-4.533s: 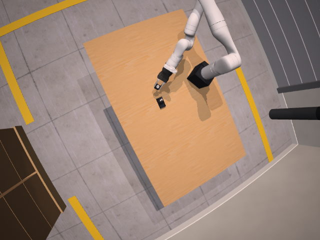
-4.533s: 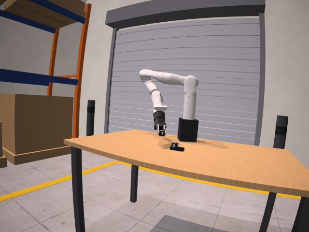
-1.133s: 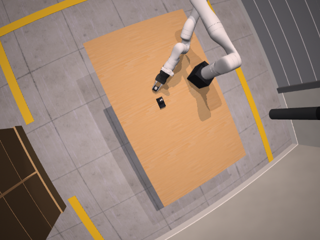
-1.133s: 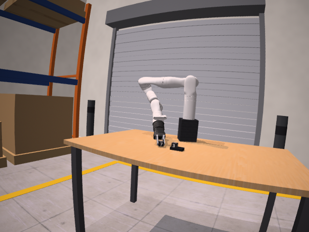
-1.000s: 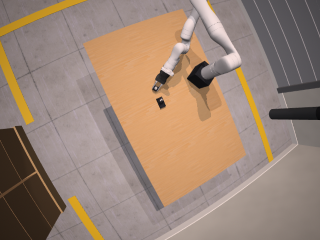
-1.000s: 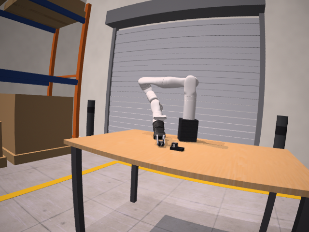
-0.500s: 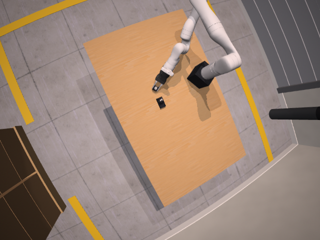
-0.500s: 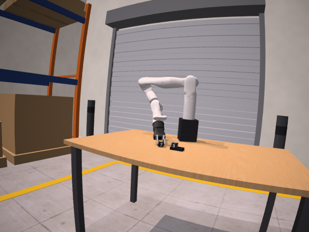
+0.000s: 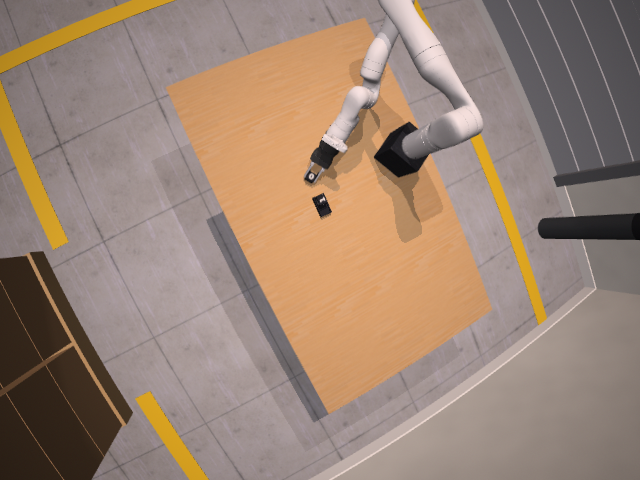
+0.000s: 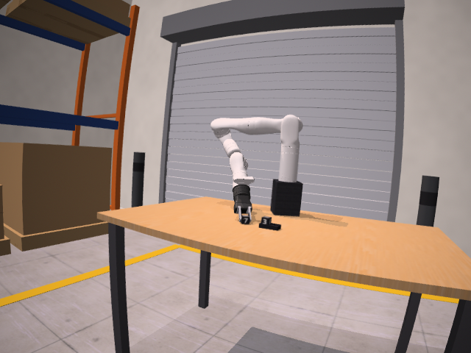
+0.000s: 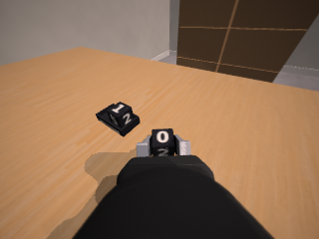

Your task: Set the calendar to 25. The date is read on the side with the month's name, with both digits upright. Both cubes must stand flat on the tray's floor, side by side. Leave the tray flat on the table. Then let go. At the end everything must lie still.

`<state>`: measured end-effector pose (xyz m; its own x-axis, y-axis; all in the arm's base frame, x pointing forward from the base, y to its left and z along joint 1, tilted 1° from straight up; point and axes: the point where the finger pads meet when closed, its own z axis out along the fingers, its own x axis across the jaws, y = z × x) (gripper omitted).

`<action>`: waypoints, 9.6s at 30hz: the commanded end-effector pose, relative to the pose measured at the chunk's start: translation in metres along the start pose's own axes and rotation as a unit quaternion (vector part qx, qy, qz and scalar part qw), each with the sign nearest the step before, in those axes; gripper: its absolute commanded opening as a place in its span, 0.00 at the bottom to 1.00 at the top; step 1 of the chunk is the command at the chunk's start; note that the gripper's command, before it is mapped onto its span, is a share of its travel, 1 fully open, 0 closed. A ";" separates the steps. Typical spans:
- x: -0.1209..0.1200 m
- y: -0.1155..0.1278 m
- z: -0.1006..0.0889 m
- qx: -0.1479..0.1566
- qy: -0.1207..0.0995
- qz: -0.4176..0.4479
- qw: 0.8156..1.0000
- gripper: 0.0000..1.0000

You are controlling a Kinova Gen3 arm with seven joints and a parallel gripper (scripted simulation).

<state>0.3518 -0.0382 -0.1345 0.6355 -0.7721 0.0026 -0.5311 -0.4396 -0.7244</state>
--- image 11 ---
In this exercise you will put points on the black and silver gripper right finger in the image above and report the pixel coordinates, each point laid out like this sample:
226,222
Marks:
181,147

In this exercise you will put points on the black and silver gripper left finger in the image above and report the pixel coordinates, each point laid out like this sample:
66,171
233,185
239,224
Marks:
145,148

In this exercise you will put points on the black cube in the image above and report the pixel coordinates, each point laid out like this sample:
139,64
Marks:
162,142
120,114

